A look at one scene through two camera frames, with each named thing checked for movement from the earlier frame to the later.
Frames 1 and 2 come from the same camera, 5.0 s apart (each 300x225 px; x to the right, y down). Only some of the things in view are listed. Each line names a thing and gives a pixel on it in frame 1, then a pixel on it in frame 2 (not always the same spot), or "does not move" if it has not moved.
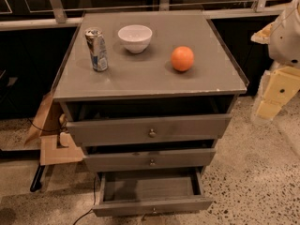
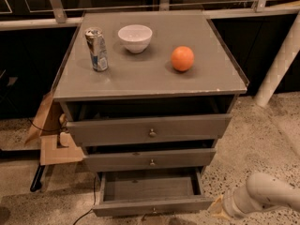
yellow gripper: x=287 y=41 to x=229 y=203
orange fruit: x=182 y=58 does not move
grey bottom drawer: x=152 y=192 does not move
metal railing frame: x=59 y=17 does not move
